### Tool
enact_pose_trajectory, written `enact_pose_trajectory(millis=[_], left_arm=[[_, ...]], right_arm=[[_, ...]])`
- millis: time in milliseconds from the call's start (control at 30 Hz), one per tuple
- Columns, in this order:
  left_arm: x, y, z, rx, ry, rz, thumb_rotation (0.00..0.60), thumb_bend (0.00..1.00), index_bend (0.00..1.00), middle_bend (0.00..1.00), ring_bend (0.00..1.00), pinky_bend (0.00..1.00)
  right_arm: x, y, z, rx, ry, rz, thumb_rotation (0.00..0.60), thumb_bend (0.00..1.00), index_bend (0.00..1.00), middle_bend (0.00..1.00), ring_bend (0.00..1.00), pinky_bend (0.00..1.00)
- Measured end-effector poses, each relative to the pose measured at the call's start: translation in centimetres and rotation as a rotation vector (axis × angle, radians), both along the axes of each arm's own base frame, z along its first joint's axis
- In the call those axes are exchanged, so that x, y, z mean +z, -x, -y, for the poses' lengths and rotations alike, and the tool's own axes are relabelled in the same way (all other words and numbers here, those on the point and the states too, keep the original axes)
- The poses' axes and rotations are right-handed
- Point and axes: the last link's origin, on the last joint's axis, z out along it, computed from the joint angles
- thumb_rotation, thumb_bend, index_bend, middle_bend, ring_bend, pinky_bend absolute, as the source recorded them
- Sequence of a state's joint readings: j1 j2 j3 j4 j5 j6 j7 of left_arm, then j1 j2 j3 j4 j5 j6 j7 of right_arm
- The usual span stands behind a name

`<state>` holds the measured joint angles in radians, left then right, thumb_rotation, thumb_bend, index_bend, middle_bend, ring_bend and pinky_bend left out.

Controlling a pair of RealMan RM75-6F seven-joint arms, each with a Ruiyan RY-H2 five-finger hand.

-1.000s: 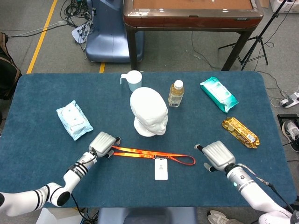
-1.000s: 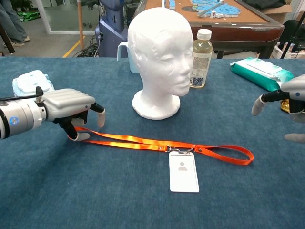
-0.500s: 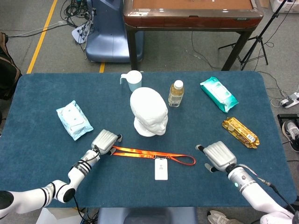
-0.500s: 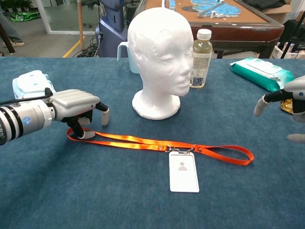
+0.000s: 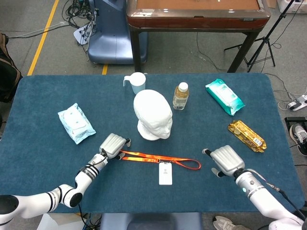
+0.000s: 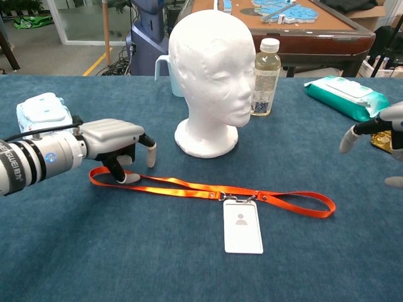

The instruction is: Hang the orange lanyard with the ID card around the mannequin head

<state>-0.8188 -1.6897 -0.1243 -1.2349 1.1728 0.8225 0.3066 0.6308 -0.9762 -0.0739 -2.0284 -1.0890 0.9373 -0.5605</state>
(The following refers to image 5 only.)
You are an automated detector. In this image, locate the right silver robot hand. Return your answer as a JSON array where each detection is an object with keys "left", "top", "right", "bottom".
[{"left": 202, "top": 145, "right": 246, "bottom": 178}]

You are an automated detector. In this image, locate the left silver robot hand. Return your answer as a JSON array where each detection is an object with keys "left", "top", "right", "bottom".
[{"left": 99, "top": 133, "right": 132, "bottom": 160}]

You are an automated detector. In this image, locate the orange lanyard with badge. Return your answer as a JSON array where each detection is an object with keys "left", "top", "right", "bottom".
[{"left": 119, "top": 150, "right": 201, "bottom": 186}]

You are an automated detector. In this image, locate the white foam mannequin head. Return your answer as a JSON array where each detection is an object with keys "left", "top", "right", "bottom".
[{"left": 133, "top": 89, "right": 173, "bottom": 141}]

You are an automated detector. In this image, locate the gold foil snack package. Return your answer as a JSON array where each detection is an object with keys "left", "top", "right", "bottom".
[{"left": 227, "top": 120, "right": 267, "bottom": 153}]

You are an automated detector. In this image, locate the light blue wet wipes pack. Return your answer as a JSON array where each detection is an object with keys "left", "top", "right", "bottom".
[{"left": 57, "top": 103, "right": 96, "bottom": 145}]

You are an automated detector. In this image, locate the green wet wipes pack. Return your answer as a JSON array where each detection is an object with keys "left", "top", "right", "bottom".
[{"left": 205, "top": 78, "right": 246, "bottom": 116}]

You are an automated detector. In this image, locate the beige sneaker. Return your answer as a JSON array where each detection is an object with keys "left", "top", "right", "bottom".
[{"left": 213, "top": 215, "right": 250, "bottom": 230}]

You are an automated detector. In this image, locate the blue felt table cover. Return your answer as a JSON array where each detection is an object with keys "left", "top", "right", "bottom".
[{"left": 0, "top": 73, "right": 305, "bottom": 214}]

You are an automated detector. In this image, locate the grey black sneaker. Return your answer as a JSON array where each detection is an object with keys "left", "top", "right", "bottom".
[{"left": 289, "top": 123, "right": 307, "bottom": 156}]

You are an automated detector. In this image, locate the clear bottle with yellow drink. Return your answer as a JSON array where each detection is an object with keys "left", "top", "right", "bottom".
[{"left": 172, "top": 82, "right": 190, "bottom": 111}]

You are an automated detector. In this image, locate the black foot pedal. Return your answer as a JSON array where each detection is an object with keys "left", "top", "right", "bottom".
[{"left": 284, "top": 116, "right": 307, "bottom": 125}]

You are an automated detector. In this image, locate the white power strip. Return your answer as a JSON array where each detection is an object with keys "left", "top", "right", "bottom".
[{"left": 287, "top": 94, "right": 307, "bottom": 112}]

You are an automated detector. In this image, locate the white carton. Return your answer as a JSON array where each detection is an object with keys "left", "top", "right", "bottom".
[{"left": 37, "top": 213, "right": 87, "bottom": 230}]

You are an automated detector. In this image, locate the white socket board with plugs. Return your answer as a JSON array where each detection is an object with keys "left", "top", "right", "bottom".
[{"left": 73, "top": 20, "right": 96, "bottom": 46}]

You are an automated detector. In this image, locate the black brown bag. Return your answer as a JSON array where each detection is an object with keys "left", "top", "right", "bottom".
[{"left": 0, "top": 32, "right": 23, "bottom": 104}]

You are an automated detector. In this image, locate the black tripod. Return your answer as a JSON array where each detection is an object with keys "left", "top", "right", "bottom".
[{"left": 224, "top": 0, "right": 298, "bottom": 73}]

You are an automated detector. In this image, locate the brown mahjong table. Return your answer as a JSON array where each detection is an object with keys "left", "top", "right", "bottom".
[{"left": 126, "top": 0, "right": 272, "bottom": 73}]

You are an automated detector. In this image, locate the white box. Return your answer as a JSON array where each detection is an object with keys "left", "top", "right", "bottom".
[{"left": 277, "top": 0, "right": 307, "bottom": 14}]

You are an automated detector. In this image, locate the black wrist cable with plug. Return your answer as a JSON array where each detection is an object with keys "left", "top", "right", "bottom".
[{"left": 249, "top": 169, "right": 305, "bottom": 220}]

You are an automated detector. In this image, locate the light blue handled cup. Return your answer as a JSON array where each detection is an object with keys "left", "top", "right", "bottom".
[{"left": 123, "top": 72, "right": 147, "bottom": 95}]

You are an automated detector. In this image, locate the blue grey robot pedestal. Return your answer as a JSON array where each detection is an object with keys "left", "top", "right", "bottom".
[{"left": 87, "top": 0, "right": 148, "bottom": 65}]

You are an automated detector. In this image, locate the black floor cable bundle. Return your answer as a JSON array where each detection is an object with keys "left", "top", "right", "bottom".
[{"left": 61, "top": 0, "right": 99, "bottom": 29}]

